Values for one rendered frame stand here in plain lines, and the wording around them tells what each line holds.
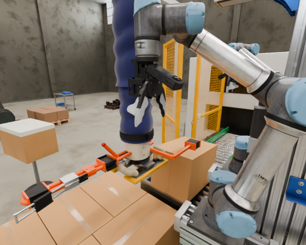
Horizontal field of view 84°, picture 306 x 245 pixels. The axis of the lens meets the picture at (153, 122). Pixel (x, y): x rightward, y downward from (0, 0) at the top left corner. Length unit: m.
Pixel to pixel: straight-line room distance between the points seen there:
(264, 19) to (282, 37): 1.18
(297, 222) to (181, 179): 0.82
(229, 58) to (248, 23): 9.94
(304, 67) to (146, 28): 0.56
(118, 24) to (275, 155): 0.88
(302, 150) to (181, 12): 0.66
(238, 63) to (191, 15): 0.23
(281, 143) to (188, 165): 0.96
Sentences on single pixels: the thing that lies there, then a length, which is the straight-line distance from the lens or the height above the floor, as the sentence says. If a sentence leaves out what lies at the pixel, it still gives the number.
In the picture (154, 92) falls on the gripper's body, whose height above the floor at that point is 1.62.
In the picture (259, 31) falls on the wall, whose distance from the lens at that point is 10.42.
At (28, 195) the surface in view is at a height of 1.20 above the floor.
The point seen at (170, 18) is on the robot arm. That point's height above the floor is 1.81.
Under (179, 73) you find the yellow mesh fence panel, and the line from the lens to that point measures 2.20.
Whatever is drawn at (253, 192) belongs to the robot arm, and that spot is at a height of 1.32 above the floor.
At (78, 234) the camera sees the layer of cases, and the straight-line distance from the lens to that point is 1.59.
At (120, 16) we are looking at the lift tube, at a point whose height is 1.94.
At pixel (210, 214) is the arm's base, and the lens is 0.87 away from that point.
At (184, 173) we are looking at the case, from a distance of 1.51.
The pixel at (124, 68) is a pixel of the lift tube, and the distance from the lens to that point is 0.97.
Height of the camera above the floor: 1.68
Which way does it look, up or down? 16 degrees down
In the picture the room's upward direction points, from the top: straight up
